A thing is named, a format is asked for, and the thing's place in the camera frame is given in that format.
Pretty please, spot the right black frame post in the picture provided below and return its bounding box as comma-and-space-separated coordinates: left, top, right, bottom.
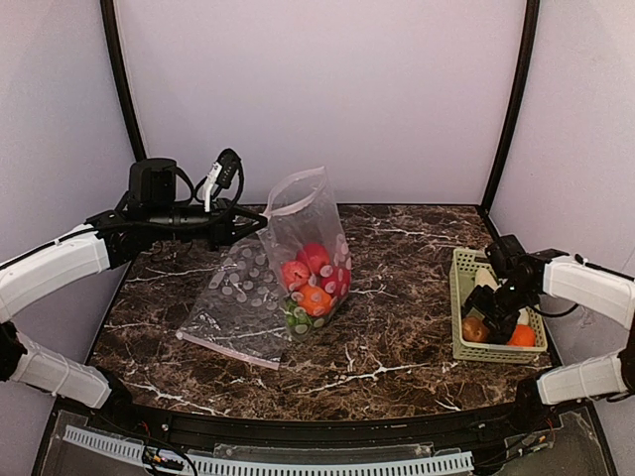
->
479, 0, 541, 216

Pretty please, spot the black frame post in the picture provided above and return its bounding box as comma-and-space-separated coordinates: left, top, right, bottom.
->
99, 0, 147, 162
479, 0, 541, 216

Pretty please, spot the pale green perforated basket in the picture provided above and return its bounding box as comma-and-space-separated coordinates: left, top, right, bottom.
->
449, 248, 548, 364

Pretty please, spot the orange persimmon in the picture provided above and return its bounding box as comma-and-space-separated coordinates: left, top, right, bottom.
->
298, 284, 332, 317

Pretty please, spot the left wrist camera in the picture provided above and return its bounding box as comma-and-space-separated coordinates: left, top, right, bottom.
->
193, 149, 245, 214

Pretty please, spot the dotted zip bag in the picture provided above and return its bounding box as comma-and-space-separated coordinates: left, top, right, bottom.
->
258, 167, 352, 342

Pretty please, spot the small electronics board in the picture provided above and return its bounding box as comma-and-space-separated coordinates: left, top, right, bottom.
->
141, 446, 185, 475

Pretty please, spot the green grape bunch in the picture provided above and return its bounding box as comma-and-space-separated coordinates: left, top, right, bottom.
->
283, 298, 329, 342

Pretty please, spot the left black frame post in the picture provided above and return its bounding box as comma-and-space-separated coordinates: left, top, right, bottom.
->
99, 0, 147, 162

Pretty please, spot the red apple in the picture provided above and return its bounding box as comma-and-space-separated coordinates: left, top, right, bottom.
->
296, 243, 330, 275
320, 267, 351, 298

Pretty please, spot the white slotted cable duct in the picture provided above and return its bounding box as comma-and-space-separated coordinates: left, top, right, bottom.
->
63, 424, 474, 475

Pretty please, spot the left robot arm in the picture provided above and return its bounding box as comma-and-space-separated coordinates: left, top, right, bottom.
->
1, 149, 267, 410

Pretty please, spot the lower clear zip bag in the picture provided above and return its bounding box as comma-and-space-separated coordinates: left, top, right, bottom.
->
177, 236, 288, 370

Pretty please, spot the white radish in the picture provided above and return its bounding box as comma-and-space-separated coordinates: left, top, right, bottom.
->
474, 268, 500, 291
517, 308, 530, 326

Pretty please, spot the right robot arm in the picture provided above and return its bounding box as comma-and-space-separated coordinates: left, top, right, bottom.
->
461, 234, 634, 407

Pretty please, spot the brown potato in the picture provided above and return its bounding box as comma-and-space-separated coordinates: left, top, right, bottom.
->
461, 315, 489, 343

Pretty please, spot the small orange tangerine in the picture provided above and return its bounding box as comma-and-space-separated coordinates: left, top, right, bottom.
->
507, 324, 536, 347

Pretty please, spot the small red tomato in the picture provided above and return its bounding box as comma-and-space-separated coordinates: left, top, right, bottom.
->
281, 260, 312, 292

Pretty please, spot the black front rail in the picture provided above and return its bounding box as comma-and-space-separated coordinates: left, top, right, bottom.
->
83, 368, 559, 449

